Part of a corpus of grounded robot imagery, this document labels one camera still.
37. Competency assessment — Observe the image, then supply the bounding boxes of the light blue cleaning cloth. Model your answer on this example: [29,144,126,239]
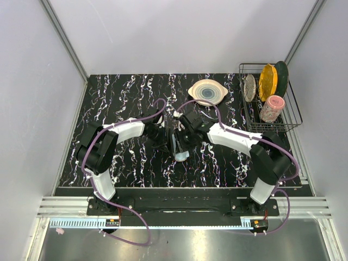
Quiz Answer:
[172,135,189,162]

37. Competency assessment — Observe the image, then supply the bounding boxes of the black wire dish rack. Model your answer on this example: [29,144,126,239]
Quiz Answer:
[238,63,303,133]

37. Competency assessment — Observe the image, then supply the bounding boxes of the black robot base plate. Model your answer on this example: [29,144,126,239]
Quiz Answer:
[86,188,279,229]

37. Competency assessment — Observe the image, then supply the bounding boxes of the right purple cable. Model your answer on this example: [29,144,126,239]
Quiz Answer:
[175,99,300,236]

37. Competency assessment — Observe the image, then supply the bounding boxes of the grey speckled plate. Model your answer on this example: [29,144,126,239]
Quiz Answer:
[243,74,256,102]

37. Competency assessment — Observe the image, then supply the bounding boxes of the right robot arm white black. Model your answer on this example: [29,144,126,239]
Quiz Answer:
[171,111,291,216]

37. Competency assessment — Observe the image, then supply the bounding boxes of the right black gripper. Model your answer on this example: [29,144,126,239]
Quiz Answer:
[173,127,197,154]

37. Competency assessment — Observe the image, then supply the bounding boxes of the black marble pattern mat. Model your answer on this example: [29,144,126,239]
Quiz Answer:
[58,73,257,188]

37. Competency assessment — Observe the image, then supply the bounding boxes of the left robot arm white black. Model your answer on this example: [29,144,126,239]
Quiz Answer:
[76,108,169,215]

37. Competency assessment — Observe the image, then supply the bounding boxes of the purple cable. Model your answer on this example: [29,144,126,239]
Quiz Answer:
[175,99,300,236]
[81,98,167,245]

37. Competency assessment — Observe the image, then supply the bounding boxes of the dark green plate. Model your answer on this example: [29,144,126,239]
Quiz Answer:
[275,61,289,97]

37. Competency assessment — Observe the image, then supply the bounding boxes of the yellow scalloped plate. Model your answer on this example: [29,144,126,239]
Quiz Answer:
[258,64,278,102]

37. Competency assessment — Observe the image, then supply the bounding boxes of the pink patterned cup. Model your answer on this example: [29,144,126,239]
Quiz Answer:
[260,95,285,123]

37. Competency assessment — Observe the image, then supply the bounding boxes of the beige plate blue rings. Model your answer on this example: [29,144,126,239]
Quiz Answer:
[188,79,228,107]

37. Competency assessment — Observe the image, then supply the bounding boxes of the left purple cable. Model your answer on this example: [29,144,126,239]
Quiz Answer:
[81,98,167,245]

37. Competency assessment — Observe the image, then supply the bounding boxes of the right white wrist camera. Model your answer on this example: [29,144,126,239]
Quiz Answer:
[173,110,182,129]

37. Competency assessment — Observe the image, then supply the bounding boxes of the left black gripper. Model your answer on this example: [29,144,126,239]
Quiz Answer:
[146,126,170,153]

